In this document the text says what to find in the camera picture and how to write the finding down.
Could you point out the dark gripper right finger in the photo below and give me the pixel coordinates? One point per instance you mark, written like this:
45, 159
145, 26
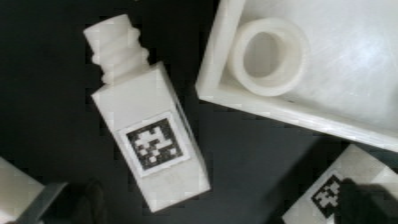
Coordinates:
367, 204

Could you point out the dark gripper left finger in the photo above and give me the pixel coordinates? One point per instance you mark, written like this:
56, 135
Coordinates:
67, 205

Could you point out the white table leg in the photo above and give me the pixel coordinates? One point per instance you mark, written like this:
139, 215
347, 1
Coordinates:
145, 118
20, 189
367, 170

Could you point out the white square tabletop part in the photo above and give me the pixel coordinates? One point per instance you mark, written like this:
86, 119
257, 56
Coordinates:
301, 65

